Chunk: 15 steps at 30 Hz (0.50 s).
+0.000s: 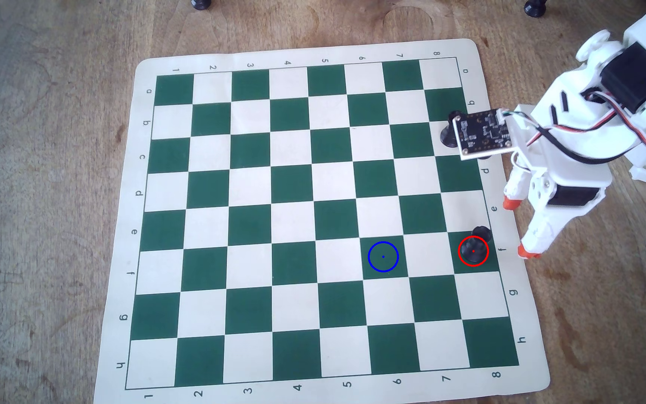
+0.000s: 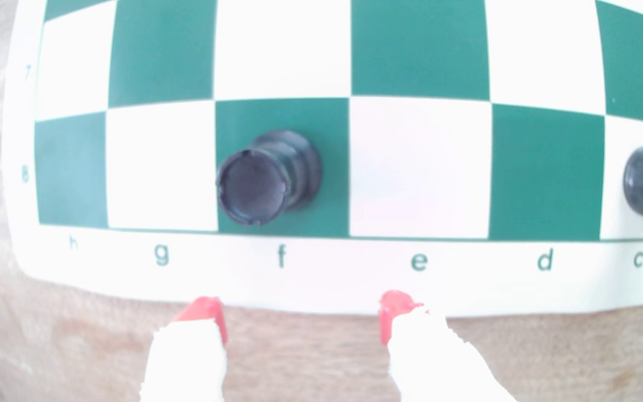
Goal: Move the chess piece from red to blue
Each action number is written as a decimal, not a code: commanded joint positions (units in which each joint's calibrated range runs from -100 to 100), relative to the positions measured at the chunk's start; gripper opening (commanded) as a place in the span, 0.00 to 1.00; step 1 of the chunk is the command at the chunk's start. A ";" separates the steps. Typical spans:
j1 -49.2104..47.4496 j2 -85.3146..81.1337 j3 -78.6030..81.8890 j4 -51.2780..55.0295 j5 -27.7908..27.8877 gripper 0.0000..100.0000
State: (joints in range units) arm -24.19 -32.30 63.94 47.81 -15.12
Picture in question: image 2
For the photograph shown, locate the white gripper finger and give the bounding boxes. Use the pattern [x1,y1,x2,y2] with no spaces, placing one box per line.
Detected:
[379,290,519,402]
[140,296,228,402]

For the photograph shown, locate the green and white chess mat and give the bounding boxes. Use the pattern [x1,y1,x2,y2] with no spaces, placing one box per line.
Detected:
[0,0,643,318]

